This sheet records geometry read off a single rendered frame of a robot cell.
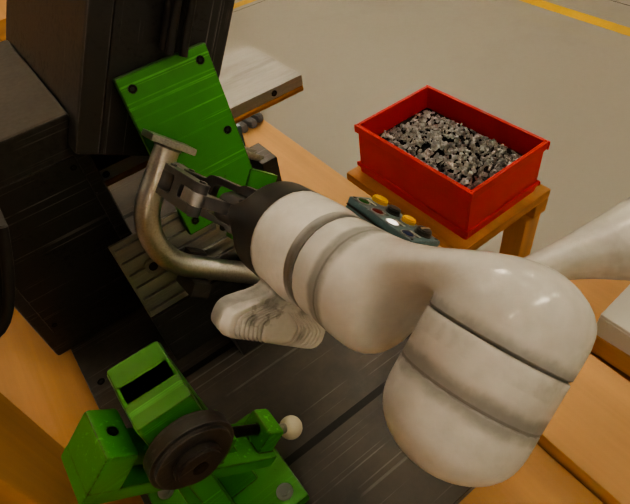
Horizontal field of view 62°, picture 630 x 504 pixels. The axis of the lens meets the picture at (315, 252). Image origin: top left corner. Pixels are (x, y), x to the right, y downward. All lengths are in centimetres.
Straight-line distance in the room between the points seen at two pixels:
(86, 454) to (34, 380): 44
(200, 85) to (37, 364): 51
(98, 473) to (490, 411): 33
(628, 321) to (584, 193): 163
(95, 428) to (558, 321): 37
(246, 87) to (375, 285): 63
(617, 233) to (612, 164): 206
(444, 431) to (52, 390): 73
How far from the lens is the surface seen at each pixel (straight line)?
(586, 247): 57
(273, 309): 36
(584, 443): 72
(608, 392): 76
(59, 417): 86
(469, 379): 22
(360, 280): 27
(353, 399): 71
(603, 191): 248
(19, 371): 94
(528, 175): 109
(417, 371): 23
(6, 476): 53
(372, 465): 67
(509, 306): 22
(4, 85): 81
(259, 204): 36
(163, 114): 66
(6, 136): 69
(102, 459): 47
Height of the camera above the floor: 153
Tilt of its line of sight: 46 degrees down
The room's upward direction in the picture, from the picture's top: 10 degrees counter-clockwise
